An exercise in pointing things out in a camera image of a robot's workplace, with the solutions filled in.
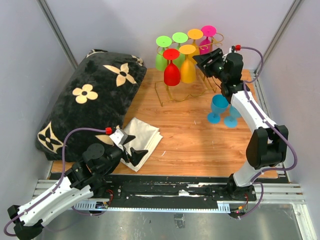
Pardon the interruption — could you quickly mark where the red wine glass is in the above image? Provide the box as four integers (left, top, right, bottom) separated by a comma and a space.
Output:
163, 48, 181, 87

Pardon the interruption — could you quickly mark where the pink wine glass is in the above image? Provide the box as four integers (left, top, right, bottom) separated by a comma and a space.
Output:
199, 25, 217, 55

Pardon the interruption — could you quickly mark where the green wine glass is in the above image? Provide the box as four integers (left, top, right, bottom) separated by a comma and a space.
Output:
155, 35, 172, 72
171, 31, 189, 69

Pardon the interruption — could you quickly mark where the right green wine glass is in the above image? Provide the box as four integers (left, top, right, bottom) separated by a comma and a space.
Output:
171, 31, 189, 69

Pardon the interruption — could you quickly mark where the black floral pillow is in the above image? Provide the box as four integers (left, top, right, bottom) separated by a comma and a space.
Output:
35, 49, 147, 163

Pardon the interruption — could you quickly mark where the back orange wine glass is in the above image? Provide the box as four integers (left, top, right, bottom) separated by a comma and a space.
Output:
186, 28, 204, 65

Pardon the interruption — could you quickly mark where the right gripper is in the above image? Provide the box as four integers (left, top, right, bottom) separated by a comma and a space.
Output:
192, 48, 228, 83

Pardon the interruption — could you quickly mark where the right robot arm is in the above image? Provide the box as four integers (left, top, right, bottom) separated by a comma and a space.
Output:
193, 46, 289, 200

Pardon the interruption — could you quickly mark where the light blue wine glass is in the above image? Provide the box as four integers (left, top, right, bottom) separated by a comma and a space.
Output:
224, 105, 242, 128

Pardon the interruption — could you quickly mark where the folded beige cloth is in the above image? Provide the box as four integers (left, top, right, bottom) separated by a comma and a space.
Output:
121, 117, 163, 172

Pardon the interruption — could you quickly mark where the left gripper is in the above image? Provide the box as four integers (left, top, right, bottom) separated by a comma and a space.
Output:
96, 135, 149, 173

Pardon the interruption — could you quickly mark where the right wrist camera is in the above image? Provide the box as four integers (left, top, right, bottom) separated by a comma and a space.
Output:
222, 51, 237, 63

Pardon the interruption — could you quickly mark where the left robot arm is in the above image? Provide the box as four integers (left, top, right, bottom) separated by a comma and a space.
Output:
7, 132, 148, 240

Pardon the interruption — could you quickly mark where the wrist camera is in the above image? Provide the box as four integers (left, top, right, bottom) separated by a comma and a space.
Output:
222, 51, 237, 63
109, 128, 128, 146

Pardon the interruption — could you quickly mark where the front yellow wine glass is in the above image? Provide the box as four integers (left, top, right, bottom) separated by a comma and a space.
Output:
179, 44, 196, 84

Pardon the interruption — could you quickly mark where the left green wine glass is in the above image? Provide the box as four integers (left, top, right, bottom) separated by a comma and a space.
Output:
155, 35, 172, 72

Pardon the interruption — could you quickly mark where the gold wire glass rack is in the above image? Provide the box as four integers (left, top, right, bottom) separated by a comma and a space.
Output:
154, 28, 224, 106

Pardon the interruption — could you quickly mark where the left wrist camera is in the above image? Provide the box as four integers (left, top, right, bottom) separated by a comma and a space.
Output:
109, 128, 128, 146

